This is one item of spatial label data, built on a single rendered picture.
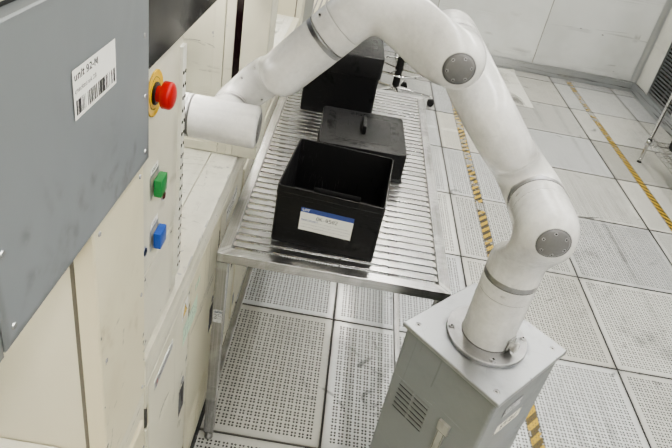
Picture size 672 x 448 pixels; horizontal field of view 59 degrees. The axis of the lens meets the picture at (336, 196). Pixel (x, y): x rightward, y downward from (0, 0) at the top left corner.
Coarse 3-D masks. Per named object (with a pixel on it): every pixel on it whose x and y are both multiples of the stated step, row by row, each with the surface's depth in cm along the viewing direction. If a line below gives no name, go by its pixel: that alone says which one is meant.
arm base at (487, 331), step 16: (480, 288) 130; (496, 288) 126; (480, 304) 130; (496, 304) 127; (512, 304) 126; (528, 304) 128; (448, 320) 140; (464, 320) 138; (480, 320) 131; (496, 320) 129; (512, 320) 129; (448, 336) 137; (464, 336) 137; (480, 336) 133; (496, 336) 131; (512, 336) 132; (464, 352) 133; (480, 352) 133; (496, 352) 134; (512, 352) 135
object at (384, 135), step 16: (336, 112) 207; (352, 112) 209; (320, 128) 195; (336, 128) 196; (352, 128) 198; (368, 128) 200; (384, 128) 202; (400, 128) 205; (336, 144) 187; (352, 144) 189; (368, 144) 190; (384, 144) 192; (400, 144) 194; (400, 160) 189; (400, 176) 192
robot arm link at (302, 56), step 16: (304, 32) 102; (288, 48) 103; (304, 48) 102; (320, 48) 101; (256, 64) 112; (272, 64) 105; (288, 64) 104; (304, 64) 103; (320, 64) 104; (240, 80) 118; (256, 80) 116; (272, 80) 105; (288, 80) 105; (304, 80) 106; (240, 96) 118; (256, 96) 120; (272, 96) 119
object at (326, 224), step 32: (320, 160) 173; (352, 160) 172; (384, 160) 170; (288, 192) 148; (320, 192) 175; (352, 192) 177; (384, 192) 174; (288, 224) 153; (320, 224) 152; (352, 224) 150; (352, 256) 155
